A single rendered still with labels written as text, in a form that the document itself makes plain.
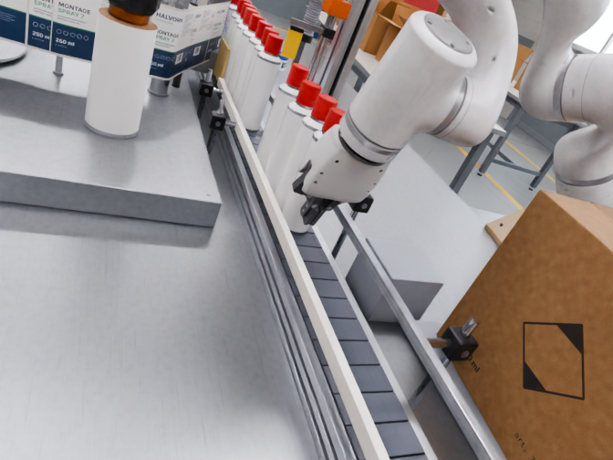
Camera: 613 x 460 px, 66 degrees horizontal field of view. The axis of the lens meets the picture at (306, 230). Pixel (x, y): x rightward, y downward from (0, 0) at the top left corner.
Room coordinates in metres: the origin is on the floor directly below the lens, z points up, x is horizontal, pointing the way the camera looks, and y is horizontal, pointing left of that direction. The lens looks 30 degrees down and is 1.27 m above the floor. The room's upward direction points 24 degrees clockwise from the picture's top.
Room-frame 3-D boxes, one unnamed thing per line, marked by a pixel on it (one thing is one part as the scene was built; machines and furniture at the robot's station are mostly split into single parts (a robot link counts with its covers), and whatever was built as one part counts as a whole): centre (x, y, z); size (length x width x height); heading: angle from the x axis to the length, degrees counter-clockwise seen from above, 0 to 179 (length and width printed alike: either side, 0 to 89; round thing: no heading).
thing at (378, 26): (3.56, 0.09, 0.97); 0.45 x 0.44 x 0.37; 117
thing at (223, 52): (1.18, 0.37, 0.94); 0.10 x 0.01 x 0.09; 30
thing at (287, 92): (0.83, 0.12, 0.98); 0.05 x 0.05 x 0.20
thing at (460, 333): (0.43, -0.20, 0.91); 0.07 x 0.03 x 0.17; 120
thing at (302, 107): (0.75, 0.09, 0.98); 0.05 x 0.05 x 0.20
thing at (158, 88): (0.96, 0.42, 0.97); 0.05 x 0.05 x 0.19
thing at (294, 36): (0.94, 0.17, 1.09); 0.03 x 0.01 x 0.06; 120
